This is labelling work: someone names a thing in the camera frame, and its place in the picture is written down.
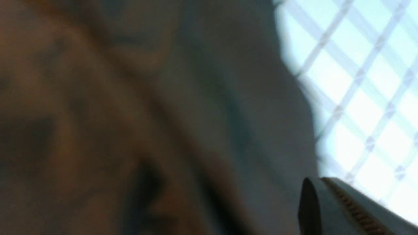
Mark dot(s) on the white grid tablecloth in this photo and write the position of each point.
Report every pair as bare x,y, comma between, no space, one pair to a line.
357,61

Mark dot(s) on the dark gray long-sleeved shirt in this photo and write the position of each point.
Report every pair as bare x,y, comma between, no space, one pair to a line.
149,117

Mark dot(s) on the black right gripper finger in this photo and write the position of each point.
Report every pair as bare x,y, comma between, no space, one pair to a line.
329,206

